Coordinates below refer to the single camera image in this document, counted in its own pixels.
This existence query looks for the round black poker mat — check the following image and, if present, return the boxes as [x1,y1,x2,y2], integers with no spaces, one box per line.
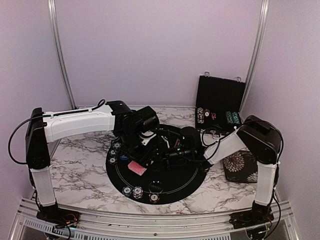
[105,124,209,205]

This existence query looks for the green chips in case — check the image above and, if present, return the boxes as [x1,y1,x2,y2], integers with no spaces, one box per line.
[225,111,242,125]

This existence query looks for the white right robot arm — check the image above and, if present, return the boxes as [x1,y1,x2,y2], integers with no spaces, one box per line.
[156,115,284,224]

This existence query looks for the black floral rectangular tray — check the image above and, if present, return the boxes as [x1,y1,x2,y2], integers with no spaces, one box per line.
[222,149,258,184]

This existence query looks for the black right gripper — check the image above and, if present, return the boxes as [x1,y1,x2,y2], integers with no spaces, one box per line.
[151,142,193,170]

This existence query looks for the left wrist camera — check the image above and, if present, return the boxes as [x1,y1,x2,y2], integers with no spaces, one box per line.
[134,106,159,133]

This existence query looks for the right aluminium frame post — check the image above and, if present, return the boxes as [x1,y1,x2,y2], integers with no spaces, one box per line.
[240,0,270,111]

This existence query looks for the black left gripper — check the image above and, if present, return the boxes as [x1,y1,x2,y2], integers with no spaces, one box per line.
[119,129,155,169]

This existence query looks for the clear round dealer button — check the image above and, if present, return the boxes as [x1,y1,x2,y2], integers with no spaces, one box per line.
[148,181,164,193]

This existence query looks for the red playing card deck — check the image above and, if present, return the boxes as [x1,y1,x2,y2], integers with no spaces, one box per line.
[127,161,147,176]

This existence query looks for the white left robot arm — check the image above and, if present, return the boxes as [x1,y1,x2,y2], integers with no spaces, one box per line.
[8,99,159,223]

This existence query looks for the small green fifty chip stack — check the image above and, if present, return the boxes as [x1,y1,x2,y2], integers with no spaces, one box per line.
[110,149,117,157]

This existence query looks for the left aluminium frame post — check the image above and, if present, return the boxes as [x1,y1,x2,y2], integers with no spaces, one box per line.
[47,0,77,110]

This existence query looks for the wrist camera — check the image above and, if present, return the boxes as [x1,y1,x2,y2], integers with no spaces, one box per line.
[134,106,159,133]
[180,126,203,155]

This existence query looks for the aluminium frame post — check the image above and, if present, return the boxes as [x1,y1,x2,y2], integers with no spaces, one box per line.
[47,0,77,110]
[240,0,270,111]

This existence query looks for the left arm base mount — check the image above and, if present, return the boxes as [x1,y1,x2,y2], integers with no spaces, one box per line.
[36,204,80,227]

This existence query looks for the blue small blind button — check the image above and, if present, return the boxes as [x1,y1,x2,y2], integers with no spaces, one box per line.
[120,155,129,161]

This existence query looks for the black poker chip case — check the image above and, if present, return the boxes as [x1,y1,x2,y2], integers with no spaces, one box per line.
[195,75,246,134]

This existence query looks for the small blue ten chip stack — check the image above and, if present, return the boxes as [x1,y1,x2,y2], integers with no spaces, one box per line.
[113,142,121,149]

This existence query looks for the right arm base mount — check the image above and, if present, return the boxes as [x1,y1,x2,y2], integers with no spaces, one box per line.
[229,202,275,229]

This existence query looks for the aluminium front rail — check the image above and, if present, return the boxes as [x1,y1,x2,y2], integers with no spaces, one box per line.
[8,198,301,240]

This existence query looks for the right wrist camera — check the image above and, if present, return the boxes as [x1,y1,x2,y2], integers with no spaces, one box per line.
[180,126,203,155]

